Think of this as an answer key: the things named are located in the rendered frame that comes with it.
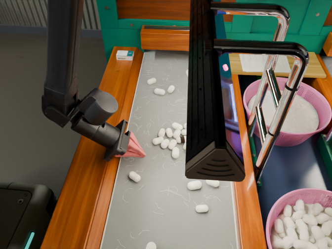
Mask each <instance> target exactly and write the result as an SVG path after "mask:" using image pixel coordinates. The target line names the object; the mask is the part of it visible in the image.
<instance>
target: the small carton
mask: <svg viewBox="0 0 332 249"><path fill-rule="evenodd" d="M133 57H134V53H133V51H124V50H118V52H117V55H116V58H117V60H133Z"/></svg>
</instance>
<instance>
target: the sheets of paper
mask: <svg viewBox="0 0 332 249"><path fill-rule="evenodd" d="M239 55H240V60H241V64H242V69H243V71H245V72H263V71H264V67H265V64H266V61H267V57H268V55H254V54H239ZM274 72H276V73H290V72H291V69H290V66H289V63H288V59H287V56H279V58H278V61H277V64H276V67H275V70H274Z"/></svg>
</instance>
